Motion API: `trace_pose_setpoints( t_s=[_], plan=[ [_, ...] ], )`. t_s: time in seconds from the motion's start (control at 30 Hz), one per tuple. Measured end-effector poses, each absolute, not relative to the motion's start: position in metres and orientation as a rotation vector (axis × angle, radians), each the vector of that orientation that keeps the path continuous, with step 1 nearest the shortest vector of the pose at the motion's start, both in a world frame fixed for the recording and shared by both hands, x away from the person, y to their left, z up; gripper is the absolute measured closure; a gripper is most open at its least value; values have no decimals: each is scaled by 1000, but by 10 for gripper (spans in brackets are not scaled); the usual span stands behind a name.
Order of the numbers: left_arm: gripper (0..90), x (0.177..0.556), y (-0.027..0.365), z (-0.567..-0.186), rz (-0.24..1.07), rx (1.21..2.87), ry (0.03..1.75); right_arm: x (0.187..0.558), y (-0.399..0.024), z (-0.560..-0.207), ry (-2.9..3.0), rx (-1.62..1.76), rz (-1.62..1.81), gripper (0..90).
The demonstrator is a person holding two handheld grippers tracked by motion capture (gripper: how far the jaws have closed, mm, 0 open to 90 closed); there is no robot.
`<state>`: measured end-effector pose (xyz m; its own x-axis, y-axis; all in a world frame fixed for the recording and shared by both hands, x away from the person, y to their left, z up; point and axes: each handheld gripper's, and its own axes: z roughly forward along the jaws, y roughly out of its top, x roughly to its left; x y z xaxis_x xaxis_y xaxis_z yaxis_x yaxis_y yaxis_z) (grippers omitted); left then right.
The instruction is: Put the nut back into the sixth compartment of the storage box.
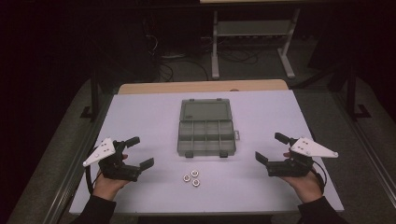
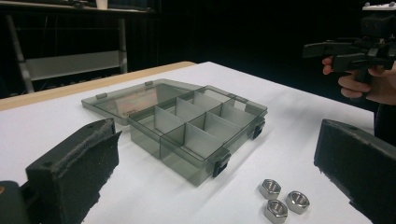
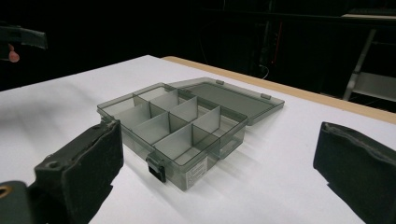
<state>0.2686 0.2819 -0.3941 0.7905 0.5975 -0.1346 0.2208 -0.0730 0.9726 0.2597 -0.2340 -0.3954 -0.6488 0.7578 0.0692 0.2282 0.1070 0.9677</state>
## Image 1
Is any grey transparent compartment box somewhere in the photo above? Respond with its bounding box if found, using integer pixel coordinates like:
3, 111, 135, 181
177, 98, 241, 159

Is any black metal post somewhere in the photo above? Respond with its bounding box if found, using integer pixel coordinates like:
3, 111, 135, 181
80, 69, 101, 121
346, 62, 372, 120

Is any person's right hand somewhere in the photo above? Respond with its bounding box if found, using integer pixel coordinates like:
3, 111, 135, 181
281, 169, 325, 204

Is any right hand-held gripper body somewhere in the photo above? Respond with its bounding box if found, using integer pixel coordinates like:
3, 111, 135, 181
265, 136, 340, 178

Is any black floor cable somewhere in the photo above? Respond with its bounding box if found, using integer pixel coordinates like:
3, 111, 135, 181
218, 48, 260, 65
157, 54, 210, 82

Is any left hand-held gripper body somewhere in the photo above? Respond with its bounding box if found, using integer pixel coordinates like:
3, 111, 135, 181
82, 137, 142, 183

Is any grey metal stand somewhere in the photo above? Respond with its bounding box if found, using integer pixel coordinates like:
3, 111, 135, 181
211, 8, 302, 80

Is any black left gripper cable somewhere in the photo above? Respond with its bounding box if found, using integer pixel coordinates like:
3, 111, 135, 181
85, 165, 104, 195

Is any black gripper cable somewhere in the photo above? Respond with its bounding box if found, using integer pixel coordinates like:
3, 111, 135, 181
85, 165, 104, 195
311, 160, 329, 195

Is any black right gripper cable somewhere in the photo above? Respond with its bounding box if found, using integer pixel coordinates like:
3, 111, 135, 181
311, 160, 329, 195

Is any person's left hand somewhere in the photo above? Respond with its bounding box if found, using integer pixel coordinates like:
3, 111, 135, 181
92, 170, 133, 202

